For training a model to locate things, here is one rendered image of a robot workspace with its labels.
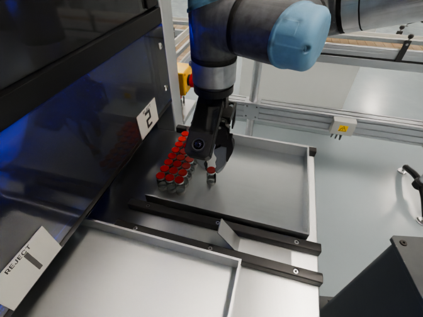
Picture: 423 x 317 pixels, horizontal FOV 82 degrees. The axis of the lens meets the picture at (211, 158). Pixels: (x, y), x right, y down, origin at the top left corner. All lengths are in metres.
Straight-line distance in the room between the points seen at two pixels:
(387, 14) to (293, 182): 0.37
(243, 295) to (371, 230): 1.41
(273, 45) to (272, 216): 0.35
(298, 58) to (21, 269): 0.42
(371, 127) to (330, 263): 0.80
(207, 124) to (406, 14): 0.30
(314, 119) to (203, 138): 1.22
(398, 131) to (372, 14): 1.32
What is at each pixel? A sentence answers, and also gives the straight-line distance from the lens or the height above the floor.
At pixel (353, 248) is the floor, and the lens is 1.69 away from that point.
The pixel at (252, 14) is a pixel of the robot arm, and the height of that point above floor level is 1.26.
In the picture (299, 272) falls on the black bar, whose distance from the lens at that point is 0.49.
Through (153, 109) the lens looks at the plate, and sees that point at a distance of 0.58.
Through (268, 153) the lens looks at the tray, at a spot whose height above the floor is 0.88.
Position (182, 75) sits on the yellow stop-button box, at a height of 1.02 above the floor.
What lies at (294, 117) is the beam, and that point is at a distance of 1.56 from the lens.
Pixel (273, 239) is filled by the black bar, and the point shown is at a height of 0.90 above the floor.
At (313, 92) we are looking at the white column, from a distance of 2.16.
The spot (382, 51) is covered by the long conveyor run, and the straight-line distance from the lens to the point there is 1.43.
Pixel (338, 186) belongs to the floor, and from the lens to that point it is 1.95.
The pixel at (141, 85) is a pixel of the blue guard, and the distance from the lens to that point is 0.53.
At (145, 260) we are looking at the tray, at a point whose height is 0.88.
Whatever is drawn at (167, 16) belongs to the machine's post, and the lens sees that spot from 0.63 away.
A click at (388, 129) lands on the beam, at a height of 0.51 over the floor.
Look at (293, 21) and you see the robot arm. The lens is 0.32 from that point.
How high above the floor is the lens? 1.33
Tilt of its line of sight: 44 degrees down
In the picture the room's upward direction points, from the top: straight up
